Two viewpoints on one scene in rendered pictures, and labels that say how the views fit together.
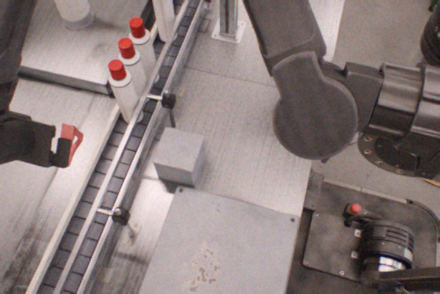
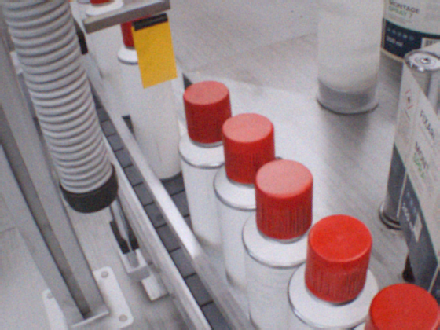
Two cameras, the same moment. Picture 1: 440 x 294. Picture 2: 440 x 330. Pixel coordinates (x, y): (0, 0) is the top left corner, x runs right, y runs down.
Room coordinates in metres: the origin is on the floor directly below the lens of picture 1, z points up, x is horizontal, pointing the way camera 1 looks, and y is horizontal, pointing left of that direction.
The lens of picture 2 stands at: (1.27, -0.11, 1.27)
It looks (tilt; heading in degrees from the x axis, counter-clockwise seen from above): 40 degrees down; 141
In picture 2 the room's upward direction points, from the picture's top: 7 degrees counter-clockwise
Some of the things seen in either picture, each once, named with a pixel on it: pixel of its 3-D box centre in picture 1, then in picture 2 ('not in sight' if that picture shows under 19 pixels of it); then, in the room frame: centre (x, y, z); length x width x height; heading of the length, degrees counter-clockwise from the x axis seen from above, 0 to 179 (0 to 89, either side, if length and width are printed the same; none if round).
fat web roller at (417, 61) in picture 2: not in sight; (412, 145); (1.11, 0.25, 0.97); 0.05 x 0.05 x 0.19
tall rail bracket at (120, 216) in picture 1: (115, 220); not in sight; (0.30, 0.23, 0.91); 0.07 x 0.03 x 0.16; 73
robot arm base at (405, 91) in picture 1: (415, 107); not in sight; (0.22, -0.19, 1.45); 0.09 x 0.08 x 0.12; 161
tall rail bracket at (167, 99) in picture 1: (162, 108); not in sight; (0.59, 0.14, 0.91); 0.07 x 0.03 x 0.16; 73
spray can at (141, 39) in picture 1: (143, 52); (112, 45); (0.71, 0.18, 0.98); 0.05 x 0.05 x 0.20
